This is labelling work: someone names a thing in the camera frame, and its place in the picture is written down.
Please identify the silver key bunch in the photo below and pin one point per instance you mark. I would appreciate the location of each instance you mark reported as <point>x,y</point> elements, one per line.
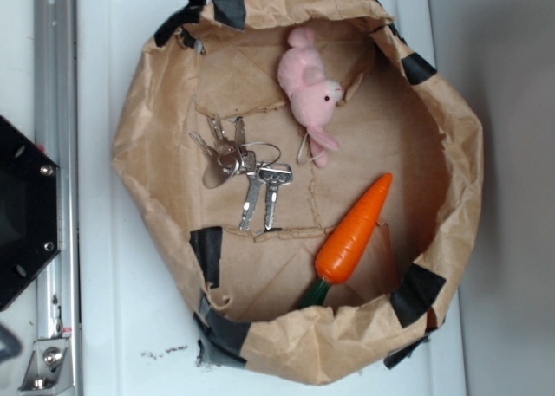
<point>228,158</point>

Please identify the brown paper bag bowl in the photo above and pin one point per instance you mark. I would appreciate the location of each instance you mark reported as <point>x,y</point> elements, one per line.
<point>218,58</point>

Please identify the orange plastic carrot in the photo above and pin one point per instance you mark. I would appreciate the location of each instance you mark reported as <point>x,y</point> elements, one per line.
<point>339,255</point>

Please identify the pink plush bunny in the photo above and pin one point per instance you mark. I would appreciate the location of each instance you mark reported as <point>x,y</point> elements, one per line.
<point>312,95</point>

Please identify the white tray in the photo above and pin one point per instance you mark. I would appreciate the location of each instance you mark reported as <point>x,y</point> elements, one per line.
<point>138,336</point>

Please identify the aluminium extrusion rail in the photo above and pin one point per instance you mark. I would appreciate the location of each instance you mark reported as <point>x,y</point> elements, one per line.
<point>58,286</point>

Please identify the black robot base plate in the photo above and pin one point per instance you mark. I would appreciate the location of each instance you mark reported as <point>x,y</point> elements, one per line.
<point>29,212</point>

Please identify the metal corner bracket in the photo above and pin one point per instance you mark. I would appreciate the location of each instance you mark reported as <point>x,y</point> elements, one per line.
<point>49,369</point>

